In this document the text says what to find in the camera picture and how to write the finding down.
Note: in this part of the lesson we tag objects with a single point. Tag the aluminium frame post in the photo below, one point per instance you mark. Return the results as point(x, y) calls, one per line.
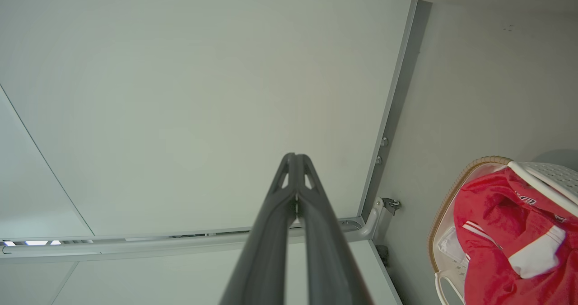
point(393, 110)

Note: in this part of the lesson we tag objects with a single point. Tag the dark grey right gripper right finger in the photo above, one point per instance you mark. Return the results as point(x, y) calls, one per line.
point(327, 260)

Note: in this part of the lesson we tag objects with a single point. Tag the white laundry basket brown rim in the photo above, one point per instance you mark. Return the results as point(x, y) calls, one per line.
point(548, 178)

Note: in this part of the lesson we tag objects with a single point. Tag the black caster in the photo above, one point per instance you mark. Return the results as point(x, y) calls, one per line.
point(383, 254)

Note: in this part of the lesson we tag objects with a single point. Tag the white cloth in basket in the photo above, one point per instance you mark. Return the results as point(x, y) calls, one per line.
point(451, 248)

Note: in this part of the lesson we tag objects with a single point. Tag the small grey metal bracket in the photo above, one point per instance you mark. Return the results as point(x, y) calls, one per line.
point(391, 204)

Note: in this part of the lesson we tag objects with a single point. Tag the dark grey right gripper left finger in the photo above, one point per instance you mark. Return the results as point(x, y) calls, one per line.
point(264, 251)

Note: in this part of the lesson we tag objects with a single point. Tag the aluminium frame rail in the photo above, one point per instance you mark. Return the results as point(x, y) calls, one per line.
point(135, 246)

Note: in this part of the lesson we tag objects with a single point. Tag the red and white garment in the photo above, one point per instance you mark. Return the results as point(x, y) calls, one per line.
point(505, 251)

